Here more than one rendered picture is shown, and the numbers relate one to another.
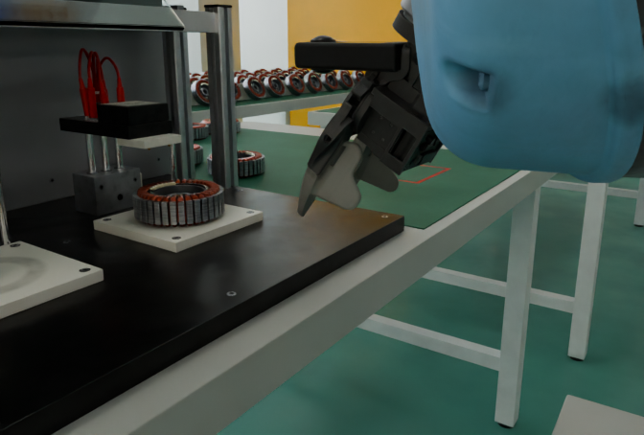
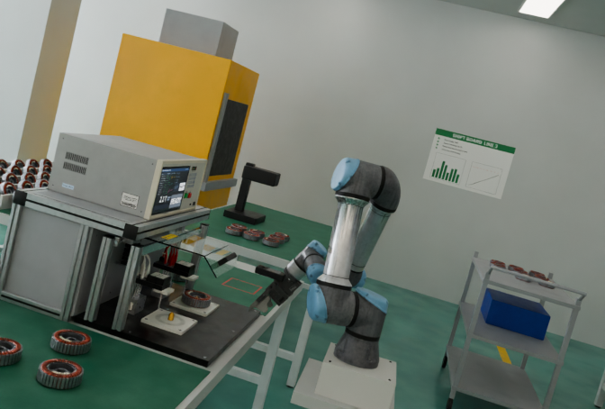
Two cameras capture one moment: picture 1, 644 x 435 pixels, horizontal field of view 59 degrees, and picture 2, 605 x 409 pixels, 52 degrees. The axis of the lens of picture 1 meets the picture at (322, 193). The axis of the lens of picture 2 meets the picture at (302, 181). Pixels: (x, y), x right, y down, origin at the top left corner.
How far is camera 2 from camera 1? 1.88 m
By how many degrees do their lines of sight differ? 26
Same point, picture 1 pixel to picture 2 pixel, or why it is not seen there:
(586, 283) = (301, 345)
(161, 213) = (196, 303)
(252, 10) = not seen: hidden behind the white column
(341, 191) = (263, 307)
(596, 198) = not seen: hidden behind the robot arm
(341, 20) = (152, 126)
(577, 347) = (292, 379)
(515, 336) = (269, 367)
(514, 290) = (273, 344)
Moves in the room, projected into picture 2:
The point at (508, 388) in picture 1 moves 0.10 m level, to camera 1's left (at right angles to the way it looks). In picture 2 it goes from (261, 393) to (243, 392)
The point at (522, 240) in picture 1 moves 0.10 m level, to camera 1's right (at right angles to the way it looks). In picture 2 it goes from (281, 320) to (298, 322)
